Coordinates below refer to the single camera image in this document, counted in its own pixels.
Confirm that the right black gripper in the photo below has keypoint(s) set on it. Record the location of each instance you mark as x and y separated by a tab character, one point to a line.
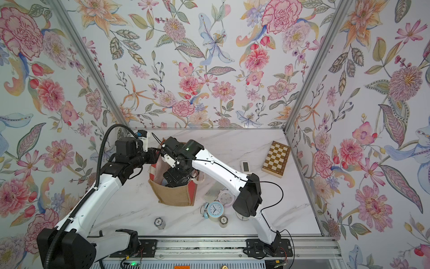
178	178

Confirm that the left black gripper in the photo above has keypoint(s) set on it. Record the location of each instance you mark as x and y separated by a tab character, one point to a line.
152	152

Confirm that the burlap canvas bag red trim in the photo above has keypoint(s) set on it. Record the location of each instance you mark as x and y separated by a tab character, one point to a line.
178	196

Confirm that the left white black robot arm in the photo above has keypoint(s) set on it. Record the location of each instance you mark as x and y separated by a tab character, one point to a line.
68	245

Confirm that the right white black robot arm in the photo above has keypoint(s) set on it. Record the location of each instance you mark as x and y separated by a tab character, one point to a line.
248	192

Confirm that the pink round alarm clock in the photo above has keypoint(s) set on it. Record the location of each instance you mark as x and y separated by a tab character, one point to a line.
226	198

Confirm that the small white digital clock upright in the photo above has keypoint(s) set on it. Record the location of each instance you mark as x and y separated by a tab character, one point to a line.
245	167

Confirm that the blue twin-bell clock front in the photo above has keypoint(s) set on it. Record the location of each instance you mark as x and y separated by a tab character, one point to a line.
212	211

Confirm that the small grey mini clock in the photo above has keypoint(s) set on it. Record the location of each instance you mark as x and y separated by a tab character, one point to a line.
159	223

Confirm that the small beige cylinder clock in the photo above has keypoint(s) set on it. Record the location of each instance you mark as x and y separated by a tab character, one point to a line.
223	221

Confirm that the white twin-bell alarm clock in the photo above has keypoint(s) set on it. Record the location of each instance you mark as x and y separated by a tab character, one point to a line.
242	218

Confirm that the wooden chessboard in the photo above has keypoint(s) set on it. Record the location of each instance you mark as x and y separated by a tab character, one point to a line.
276	159

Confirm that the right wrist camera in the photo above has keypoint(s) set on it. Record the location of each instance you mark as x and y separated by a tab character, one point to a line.
169	160

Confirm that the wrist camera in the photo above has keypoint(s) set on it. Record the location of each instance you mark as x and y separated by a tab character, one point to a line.
144	136
169	160

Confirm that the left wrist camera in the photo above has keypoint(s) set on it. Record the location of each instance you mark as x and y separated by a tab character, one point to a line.
144	136

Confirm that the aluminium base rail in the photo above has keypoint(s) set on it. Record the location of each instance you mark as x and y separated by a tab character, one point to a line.
229	252

